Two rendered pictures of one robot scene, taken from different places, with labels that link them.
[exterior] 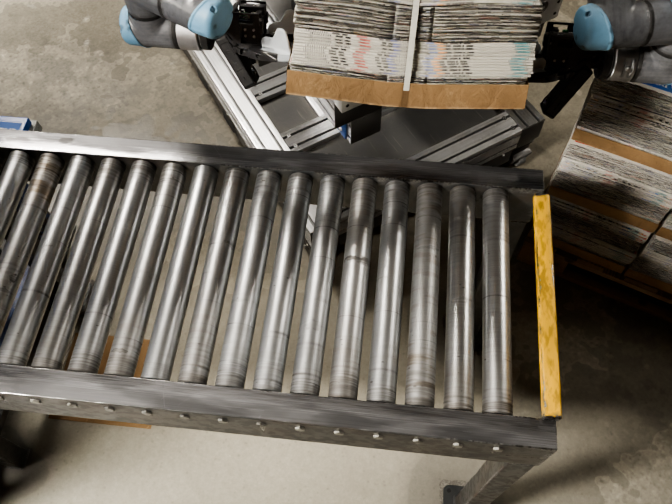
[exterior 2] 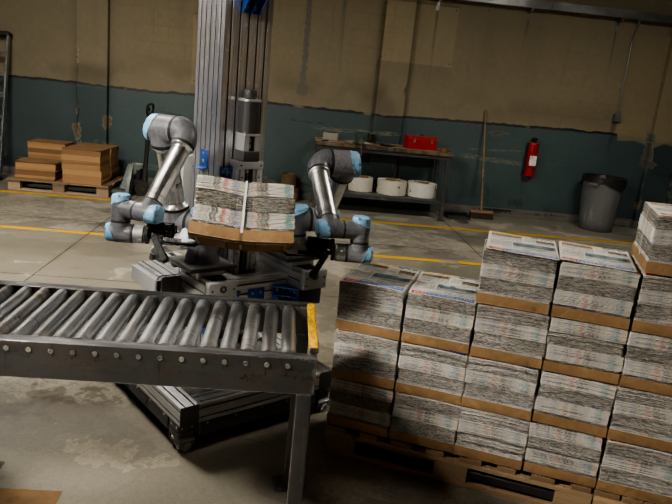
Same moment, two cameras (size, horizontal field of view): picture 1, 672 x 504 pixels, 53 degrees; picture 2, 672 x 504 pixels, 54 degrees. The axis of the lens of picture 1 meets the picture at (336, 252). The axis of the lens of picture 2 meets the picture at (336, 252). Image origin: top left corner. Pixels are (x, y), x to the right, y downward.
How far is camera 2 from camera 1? 1.64 m
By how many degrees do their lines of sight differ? 47
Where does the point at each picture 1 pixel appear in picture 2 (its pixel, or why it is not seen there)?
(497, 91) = (280, 234)
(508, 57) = (284, 220)
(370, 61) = (226, 219)
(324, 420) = (195, 351)
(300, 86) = (194, 228)
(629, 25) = (335, 224)
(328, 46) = (208, 212)
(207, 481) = not seen: outside the picture
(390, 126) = not seen: hidden behind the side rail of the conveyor
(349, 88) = (216, 230)
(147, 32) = (118, 229)
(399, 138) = not seen: hidden behind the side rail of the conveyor
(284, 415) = (174, 349)
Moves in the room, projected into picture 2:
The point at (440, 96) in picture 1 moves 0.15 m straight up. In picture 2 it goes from (256, 236) to (259, 195)
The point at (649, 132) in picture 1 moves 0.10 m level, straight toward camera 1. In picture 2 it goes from (370, 311) to (361, 318)
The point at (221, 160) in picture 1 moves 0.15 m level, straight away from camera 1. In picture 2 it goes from (143, 293) to (136, 281)
